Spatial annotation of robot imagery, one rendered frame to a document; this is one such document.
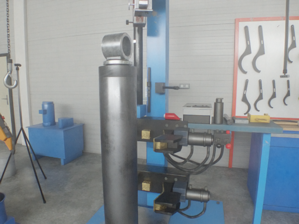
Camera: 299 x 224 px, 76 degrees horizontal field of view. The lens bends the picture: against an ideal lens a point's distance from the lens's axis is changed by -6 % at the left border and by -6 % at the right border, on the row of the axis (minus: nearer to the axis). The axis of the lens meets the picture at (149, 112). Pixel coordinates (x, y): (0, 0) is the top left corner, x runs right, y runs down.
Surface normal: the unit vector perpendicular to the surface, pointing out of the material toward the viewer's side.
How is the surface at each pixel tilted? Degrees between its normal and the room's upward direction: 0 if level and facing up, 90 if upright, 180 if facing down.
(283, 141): 90
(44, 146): 90
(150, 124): 90
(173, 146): 90
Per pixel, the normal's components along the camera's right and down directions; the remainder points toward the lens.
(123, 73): 0.45, 0.12
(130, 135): 0.71, 0.09
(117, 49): -0.32, 0.54
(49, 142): -0.28, 0.13
